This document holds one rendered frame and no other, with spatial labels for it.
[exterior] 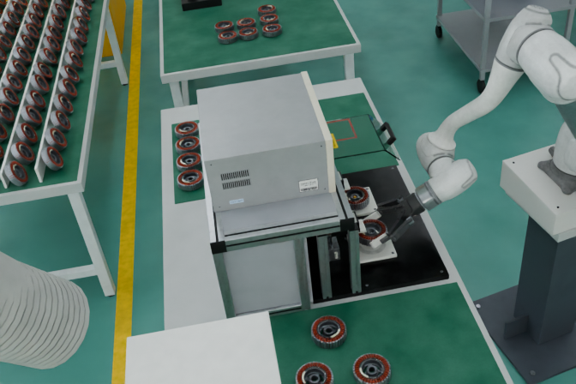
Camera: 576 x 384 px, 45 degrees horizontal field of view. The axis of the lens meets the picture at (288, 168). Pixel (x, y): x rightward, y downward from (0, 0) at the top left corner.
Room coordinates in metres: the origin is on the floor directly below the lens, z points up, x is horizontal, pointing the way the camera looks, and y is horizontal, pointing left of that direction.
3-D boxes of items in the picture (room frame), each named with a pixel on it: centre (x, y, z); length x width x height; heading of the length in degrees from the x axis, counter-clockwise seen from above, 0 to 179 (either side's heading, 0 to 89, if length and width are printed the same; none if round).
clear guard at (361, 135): (2.06, -0.23, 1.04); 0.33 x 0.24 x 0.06; 95
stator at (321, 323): (1.43, -0.07, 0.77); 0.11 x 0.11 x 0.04
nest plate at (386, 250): (1.78, -0.26, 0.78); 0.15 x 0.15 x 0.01; 5
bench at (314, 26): (4.25, 0.15, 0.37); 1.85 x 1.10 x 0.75; 5
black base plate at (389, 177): (1.90, -0.24, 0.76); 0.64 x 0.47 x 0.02; 5
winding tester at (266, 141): (1.89, 0.07, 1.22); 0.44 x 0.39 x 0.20; 5
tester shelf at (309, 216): (1.88, 0.07, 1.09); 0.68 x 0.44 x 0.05; 5
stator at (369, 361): (1.26, -0.18, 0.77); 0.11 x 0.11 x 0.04
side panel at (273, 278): (1.55, 0.12, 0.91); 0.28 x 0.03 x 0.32; 95
